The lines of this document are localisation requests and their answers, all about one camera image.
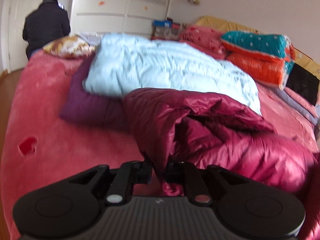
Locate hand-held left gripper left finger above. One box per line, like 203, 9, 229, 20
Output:
66, 160, 153, 205

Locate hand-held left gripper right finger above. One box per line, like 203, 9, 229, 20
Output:
165, 160, 247, 205

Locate red down jacket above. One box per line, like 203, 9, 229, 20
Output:
122, 87, 320, 240

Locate bed with pink cover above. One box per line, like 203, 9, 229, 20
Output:
0, 47, 320, 240

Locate purple folded jacket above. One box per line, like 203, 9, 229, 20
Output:
59, 52, 130, 128

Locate light blue down jacket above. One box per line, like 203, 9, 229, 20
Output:
82, 34, 262, 117

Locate pink folded quilt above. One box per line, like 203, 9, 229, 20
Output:
179, 25, 229, 60

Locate clear storage box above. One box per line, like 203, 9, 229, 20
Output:
151, 26, 183, 40

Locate teal and orange quilt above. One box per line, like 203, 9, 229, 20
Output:
220, 31, 297, 90

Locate lavender folded blanket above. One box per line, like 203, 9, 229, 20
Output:
282, 90, 320, 127

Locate printed golden pillow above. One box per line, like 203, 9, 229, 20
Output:
42, 35, 97, 59

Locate blue box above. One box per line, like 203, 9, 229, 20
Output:
152, 20, 174, 28

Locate yellow headboard cover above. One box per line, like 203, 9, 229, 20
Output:
195, 16, 320, 68

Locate black cushion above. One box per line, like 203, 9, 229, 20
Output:
285, 62, 320, 107

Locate white sliding wardrobe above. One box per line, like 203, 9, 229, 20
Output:
70, 0, 175, 37

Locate white door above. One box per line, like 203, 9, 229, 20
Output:
6, 0, 75, 73

